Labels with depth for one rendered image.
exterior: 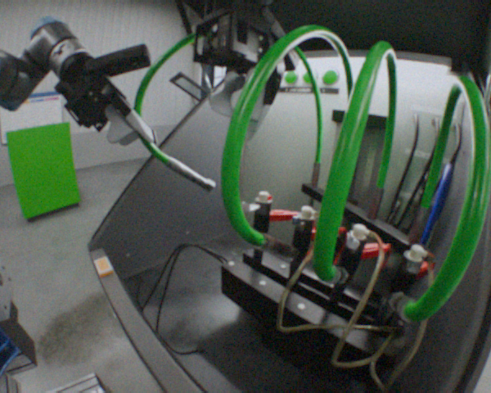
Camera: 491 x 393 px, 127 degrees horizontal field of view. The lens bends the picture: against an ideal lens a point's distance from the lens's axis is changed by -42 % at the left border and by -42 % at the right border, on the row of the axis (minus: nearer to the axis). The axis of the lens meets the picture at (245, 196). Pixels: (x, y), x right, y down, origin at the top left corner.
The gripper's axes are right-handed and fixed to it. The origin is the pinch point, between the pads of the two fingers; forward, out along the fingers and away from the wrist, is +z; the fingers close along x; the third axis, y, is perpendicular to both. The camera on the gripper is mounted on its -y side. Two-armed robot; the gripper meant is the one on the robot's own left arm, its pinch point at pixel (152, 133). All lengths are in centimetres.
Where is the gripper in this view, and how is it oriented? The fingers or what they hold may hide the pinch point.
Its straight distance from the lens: 35.4
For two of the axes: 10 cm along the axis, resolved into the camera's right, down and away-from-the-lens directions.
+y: -7.2, 7.0, -0.5
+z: 6.7, 7.0, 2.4
